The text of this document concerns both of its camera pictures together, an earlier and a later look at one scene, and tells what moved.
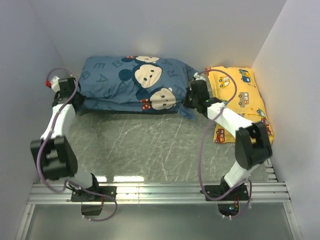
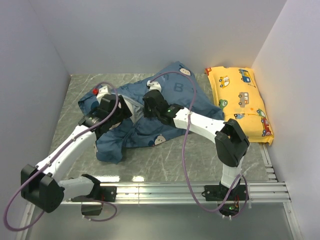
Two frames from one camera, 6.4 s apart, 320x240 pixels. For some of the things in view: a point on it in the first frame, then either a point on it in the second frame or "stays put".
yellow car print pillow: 236,87 stays put
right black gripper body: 190,100 → 149,113
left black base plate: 79,195 stays put
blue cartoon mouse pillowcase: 134,83 → 179,87
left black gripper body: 80,97 → 122,113
